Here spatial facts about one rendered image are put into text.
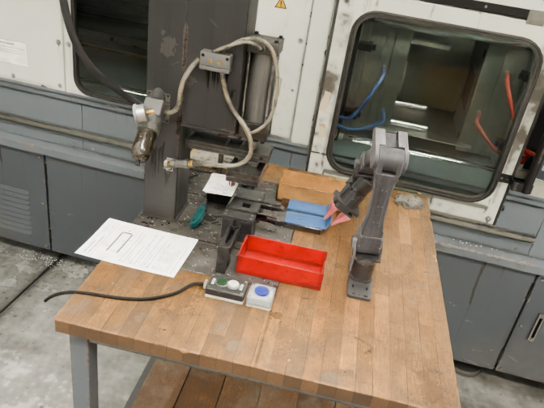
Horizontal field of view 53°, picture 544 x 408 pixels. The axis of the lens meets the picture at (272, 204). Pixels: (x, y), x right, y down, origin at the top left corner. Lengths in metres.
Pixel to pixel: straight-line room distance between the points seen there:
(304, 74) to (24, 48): 1.26
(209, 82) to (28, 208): 1.68
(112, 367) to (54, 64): 1.35
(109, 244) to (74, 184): 1.16
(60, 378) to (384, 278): 1.46
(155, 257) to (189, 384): 0.71
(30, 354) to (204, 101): 1.50
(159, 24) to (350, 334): 0.97
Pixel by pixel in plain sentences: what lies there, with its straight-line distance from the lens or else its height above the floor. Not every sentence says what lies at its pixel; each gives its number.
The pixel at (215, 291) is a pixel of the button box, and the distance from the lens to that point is 1.48.
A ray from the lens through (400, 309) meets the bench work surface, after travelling 1.60.
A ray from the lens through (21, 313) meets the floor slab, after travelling 2.87.
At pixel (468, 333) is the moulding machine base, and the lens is 2.71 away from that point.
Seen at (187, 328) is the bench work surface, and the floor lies 0.90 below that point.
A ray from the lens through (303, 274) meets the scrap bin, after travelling 1.55.
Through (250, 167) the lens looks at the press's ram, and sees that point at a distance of 1.64.
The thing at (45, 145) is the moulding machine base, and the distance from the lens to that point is 2.79.
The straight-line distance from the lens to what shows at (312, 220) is 1.85.
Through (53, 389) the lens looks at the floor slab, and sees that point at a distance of 2.51.
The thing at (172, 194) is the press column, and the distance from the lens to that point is 1.75.
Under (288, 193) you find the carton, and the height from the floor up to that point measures 0.94.
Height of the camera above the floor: 1.84
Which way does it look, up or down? 29 degrees down
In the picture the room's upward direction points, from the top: 9 degrees clockwise
